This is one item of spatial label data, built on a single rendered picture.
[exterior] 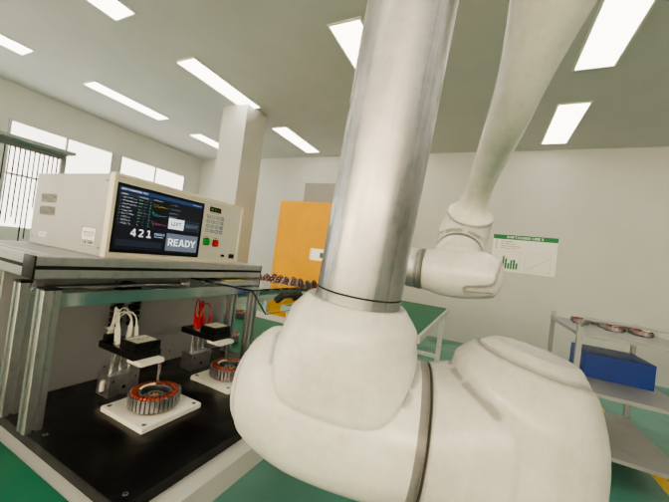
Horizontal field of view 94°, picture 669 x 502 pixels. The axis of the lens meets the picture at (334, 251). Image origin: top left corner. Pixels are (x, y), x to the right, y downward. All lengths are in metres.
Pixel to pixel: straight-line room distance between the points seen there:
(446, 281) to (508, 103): 0.33
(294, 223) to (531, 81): 4.43
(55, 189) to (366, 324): 1.00
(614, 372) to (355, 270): 2.88
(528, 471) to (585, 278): 5.67
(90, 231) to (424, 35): 0.85
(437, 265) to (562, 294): 5.30
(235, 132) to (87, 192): 4.36
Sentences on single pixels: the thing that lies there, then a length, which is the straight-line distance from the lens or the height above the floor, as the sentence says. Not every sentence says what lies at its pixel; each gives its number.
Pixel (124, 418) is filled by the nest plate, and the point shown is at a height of 0.78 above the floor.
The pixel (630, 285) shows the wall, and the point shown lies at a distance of 6.13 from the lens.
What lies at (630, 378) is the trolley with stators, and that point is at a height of 0.60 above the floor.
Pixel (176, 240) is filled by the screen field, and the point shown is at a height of 1.17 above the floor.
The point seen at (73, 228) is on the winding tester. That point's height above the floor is 1.17.
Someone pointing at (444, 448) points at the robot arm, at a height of 1.03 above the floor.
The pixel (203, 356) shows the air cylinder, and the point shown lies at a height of 0.81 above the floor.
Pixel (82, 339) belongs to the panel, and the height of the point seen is 0.89.
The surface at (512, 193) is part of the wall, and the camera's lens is 6.00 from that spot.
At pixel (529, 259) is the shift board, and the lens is 5.87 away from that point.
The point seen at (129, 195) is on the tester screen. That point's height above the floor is 1.27.
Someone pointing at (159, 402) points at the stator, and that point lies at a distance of 0.88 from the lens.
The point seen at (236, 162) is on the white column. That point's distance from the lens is 5.08.
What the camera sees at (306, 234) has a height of 1.46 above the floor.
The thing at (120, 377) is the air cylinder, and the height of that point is 0.81.
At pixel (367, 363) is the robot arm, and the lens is 0.32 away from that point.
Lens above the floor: 1.19
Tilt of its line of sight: 1 degrees up
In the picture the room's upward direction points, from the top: 7 degrees clockwise
